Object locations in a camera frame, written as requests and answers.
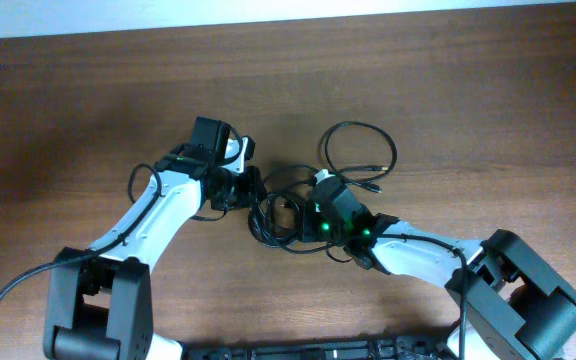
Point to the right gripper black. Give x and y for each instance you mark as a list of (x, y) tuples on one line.
[(308, 214)]

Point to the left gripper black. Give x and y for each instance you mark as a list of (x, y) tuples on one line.
[(252, 191)]

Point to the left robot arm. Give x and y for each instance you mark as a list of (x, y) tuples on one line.
[(100, 300)]

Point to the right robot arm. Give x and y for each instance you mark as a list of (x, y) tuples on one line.
[(512, 303)]

